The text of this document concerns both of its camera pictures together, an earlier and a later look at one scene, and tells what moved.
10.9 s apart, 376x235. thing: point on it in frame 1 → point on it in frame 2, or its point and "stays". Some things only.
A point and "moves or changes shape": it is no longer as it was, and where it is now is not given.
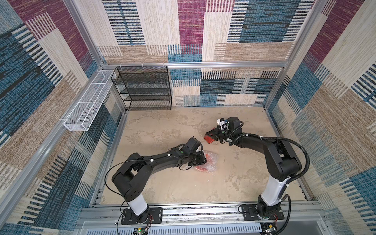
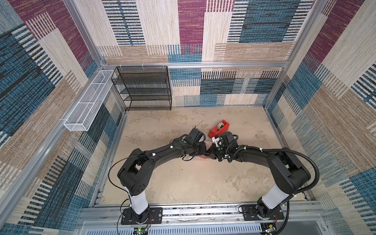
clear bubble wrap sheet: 211,165 → 207,145
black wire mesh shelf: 144,88 stays
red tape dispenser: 209,139 moves or changes shape
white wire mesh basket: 82,117 stays
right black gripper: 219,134 → 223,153
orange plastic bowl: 201,168 moves or changes shape
